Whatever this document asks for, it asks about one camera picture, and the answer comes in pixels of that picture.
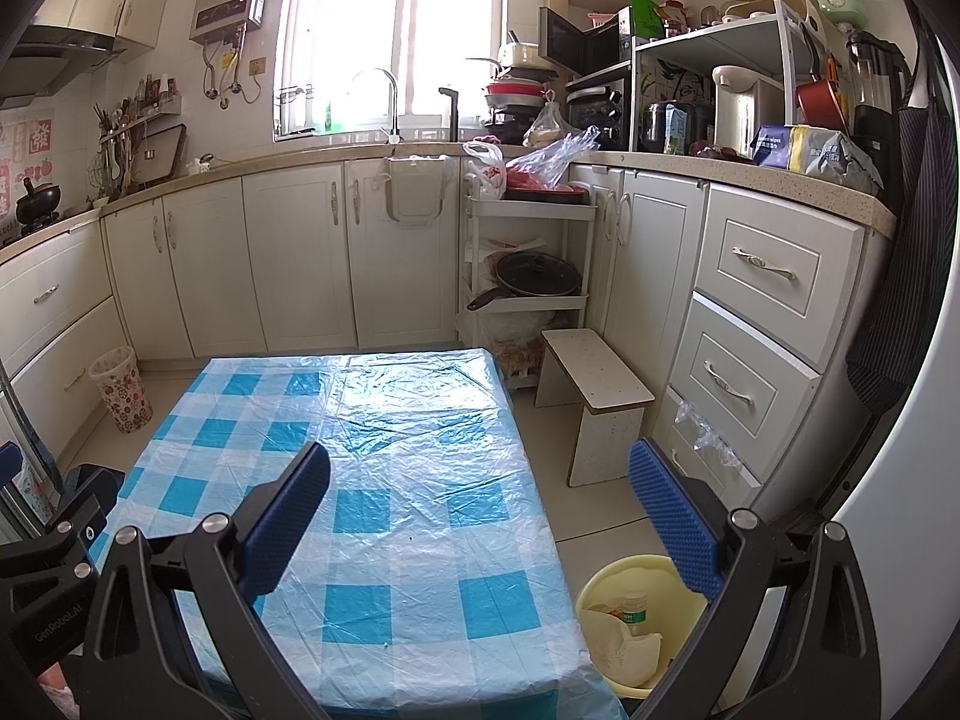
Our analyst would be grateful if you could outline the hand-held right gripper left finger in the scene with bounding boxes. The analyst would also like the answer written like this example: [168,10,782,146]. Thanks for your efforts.
[79,439,333,720]

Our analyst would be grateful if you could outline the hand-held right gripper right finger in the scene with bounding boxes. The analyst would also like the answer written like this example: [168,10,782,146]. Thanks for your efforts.
[622,435,881,720]

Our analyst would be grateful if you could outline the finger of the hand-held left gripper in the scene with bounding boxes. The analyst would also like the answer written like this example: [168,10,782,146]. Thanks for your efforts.
[0,499,110,602]

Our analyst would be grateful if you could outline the yellow plastic bin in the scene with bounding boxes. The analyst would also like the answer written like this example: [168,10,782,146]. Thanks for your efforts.
[574,553,712,700]

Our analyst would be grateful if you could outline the printed plastic bag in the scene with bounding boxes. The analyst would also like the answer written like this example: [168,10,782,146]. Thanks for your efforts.
[9,457,59,533]

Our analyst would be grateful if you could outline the clear plastic bags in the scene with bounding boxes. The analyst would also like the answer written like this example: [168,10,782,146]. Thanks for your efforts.
[670,397,745,467]

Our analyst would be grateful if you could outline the checkered plastic covered table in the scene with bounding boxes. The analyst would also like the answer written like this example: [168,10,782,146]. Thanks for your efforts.
[86,347,625,720]

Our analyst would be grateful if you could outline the floral waste basket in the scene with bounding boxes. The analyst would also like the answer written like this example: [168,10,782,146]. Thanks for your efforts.
[88,345,155,434]

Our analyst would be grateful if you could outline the white wooden stool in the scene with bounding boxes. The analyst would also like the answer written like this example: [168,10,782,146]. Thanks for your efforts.
[535,328,656,490]

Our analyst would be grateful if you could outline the bag of food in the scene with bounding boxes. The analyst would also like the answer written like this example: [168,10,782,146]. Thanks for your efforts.
[489,337,546,385]

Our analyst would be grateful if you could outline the white kitchen base cabinets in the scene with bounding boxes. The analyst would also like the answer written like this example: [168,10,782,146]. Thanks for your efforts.
[0,152,875,518]

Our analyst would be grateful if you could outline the black lidded frying pan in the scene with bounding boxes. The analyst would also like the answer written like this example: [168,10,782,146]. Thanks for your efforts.
[465,250,586,314]

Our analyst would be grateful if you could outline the white hanging bag holder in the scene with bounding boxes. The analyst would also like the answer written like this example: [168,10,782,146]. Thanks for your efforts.
[382,154,452,231]

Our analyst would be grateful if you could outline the dark striped apron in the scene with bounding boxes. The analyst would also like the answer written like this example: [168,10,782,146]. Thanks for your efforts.
[846,0,952,415]

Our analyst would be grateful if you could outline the white shelf rack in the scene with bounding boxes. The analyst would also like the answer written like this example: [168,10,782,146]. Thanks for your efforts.
[456,186,599,392]

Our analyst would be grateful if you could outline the black wok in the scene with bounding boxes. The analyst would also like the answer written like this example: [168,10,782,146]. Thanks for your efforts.
[15,177,64,236]

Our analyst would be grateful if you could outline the red basin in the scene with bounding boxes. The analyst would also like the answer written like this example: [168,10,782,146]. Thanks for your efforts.
[501,181,592,205]

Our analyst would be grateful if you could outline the beige kitchen countertop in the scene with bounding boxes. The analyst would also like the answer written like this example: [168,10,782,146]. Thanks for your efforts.
[0,144,899,252]

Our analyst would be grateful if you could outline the clear plastic bag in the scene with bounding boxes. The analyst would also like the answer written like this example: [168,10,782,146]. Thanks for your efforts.
[505,124,602,194]

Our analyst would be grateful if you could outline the cutting board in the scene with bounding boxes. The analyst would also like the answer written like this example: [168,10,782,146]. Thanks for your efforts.
[137,122,188,187]

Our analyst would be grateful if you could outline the blue packet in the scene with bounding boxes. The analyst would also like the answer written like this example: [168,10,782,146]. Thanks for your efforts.
[751,122,797,169]

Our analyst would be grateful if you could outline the blue white carton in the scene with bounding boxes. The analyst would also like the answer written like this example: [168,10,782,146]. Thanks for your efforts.
[663,105,692,157]

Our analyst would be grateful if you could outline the black rice cooker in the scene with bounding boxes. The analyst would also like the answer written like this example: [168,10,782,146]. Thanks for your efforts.
[643,100,715,156]

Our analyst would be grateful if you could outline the white red plastic bag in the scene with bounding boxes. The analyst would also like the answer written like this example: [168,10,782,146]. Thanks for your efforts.
[461,139,509,201]

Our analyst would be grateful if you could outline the utensil rack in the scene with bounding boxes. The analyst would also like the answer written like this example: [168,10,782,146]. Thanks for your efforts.
[91,109,143,202]

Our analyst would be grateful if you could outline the grey yellow bag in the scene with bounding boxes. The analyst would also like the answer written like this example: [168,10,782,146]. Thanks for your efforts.
[786,124,884,194]

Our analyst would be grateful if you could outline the chrome faucet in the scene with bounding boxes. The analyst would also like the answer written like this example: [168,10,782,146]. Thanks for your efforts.
[347,66,404,146]

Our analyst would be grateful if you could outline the clear bag of bread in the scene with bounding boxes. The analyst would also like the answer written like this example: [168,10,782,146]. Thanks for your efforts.
[521,88,572,151]

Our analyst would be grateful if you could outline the white thermos pot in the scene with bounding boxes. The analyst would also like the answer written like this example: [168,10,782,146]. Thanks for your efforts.
[711,64,786,160]

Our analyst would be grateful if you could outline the black toaster oven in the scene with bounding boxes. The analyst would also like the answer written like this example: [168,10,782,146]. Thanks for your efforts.
[562,66,636,152]

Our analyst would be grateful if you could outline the black faucet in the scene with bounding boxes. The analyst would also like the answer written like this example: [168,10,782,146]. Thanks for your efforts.
[437,85,461,143]

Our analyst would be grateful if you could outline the black blender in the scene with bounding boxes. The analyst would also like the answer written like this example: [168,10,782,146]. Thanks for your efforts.
[846,30,914,202]

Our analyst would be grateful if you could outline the red pot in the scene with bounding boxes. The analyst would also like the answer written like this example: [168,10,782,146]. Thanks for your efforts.
[793,51,854,137]

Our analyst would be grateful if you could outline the stack of pots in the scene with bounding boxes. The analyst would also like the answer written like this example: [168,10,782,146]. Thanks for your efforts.
[463,40,562,130]

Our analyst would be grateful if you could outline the black microwave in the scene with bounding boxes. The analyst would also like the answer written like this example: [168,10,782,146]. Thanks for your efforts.
[537,6,632,81]

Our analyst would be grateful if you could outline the white counter shelf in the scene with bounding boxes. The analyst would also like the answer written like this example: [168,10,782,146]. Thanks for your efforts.
[632,0,830,157]

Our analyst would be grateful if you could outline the range hood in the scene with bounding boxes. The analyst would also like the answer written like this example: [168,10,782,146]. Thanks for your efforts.
[0,22,127,110]

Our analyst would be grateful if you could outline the kitchen window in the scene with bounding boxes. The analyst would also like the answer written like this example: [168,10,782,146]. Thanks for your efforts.
[271,0,530,142]

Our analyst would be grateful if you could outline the green packet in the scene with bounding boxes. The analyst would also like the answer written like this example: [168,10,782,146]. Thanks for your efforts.
[625,0,664,40]

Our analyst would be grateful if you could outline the green round appliance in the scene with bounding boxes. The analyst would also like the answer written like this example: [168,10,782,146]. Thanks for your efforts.
[814,0,869,32]

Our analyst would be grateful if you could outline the pink wall stickers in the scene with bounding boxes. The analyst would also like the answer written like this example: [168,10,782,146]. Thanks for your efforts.
[0,114,59,239]

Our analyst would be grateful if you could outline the wall spice shelf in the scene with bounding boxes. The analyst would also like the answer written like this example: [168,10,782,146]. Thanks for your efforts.
[133,73,186,122]

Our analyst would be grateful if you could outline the water heater hoses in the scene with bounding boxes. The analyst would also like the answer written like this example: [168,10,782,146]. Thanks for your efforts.
[201,28,265,107]

